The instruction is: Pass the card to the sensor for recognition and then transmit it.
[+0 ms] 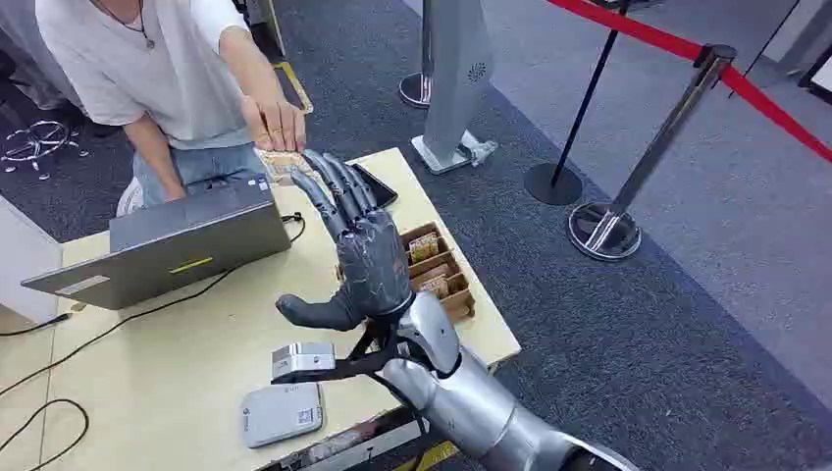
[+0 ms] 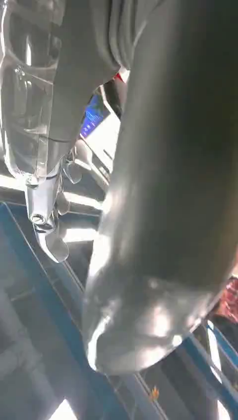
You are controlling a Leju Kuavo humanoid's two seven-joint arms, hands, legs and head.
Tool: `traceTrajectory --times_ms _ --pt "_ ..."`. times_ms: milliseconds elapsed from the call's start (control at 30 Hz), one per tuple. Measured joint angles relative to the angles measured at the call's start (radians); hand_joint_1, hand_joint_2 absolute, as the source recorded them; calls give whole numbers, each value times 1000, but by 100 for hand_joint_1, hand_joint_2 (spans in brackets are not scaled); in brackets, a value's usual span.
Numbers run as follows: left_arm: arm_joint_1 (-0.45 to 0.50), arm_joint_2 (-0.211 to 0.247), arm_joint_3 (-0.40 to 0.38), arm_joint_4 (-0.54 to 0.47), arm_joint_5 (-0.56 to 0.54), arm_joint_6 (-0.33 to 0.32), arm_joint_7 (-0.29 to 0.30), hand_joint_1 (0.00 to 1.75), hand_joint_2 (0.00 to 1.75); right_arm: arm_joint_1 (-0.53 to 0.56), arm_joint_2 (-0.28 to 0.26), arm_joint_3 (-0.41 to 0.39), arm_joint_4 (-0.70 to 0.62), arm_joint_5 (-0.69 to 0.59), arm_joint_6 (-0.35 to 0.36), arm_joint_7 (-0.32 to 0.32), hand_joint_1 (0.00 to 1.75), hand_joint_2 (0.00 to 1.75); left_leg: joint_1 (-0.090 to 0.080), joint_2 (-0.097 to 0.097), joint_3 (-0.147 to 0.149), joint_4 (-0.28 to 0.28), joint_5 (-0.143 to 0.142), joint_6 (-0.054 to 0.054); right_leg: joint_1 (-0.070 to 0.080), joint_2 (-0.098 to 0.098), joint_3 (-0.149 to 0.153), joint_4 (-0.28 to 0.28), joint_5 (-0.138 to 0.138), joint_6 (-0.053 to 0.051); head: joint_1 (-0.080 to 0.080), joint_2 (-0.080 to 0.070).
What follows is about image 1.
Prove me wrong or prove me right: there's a grey laptop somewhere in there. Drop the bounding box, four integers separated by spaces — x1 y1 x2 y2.
21 173 293 312

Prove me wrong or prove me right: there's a flat grey device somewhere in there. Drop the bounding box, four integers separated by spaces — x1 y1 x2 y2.
239 383 325 450

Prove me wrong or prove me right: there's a black plug cable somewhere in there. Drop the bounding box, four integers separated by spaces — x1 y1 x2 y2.
0 313 74 338

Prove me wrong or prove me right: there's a black laptop cable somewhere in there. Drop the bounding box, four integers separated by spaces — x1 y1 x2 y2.
0 211 307 398

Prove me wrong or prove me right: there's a yellow-edged black board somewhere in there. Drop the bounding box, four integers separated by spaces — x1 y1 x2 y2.
271 61 315 117

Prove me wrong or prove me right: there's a chrome chair base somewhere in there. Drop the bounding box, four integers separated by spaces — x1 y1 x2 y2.
0 119 90 183

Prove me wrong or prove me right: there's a black stanchion post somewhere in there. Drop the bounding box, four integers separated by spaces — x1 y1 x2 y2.
523 0 633 208

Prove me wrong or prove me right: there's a black looped cable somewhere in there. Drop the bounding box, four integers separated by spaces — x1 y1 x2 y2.
0 397 91 471

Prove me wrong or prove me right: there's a wooden card box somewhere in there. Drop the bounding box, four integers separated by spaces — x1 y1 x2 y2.
337 221 477 324

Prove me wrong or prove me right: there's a black smartphone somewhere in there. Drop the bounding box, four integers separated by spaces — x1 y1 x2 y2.
349 162 399 210

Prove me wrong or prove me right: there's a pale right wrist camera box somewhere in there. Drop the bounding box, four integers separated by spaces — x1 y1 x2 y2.
271 342 338 385

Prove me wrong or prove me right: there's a grey kiosk stand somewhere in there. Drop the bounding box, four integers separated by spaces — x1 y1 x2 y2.
409 0 499 176

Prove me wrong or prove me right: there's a chrome stanchion post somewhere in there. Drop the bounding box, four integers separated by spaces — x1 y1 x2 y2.
567 43 740 263

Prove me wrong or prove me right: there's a red barrier belt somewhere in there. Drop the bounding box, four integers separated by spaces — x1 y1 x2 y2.
546 0 832 165

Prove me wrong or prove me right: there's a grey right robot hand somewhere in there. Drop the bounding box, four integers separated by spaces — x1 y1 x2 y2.
276 149 415 333

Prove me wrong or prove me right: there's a person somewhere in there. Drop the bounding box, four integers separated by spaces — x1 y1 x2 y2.
33 0 308 211

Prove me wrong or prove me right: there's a chrome stanchion base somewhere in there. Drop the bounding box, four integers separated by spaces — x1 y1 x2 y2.
397 0 436 110

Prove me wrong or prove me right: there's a person's left hand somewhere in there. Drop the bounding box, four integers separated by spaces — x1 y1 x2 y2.
241 95 308 155

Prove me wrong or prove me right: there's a thin black pole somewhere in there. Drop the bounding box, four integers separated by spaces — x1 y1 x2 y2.
727 0 802 100

